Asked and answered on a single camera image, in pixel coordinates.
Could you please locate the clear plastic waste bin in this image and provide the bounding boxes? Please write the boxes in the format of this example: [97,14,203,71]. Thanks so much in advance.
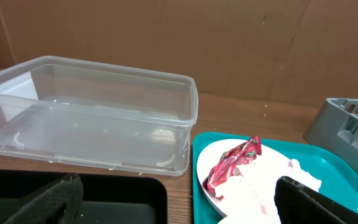
[0,56,198,167]

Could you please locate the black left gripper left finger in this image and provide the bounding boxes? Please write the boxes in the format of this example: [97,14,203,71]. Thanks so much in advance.
[3,174,83,224]

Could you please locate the teal serving tray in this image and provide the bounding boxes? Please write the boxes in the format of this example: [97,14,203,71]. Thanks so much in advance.
[192,132,358,224]

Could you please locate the grey dishwasher rack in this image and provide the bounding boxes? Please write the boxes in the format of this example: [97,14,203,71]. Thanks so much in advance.
[303,98,358,174]

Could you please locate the white tissue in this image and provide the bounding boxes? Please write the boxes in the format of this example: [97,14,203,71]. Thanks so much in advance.
[216,155,322,224]

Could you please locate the brown cardboard backdrop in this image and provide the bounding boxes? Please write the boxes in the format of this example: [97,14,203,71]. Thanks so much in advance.
[0,0,358,106]

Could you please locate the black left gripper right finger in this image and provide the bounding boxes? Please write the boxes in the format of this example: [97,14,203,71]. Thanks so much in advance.
[274,176,358,224]

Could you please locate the large white plate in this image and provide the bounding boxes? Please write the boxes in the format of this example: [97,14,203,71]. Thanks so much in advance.
[196,138,323,224]

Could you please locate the black food waste tray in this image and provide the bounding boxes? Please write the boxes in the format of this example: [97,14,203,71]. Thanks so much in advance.
[0,170,168,223]

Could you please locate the red snack wrapper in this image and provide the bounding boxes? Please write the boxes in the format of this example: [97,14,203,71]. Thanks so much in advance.
[202,136,262,200]

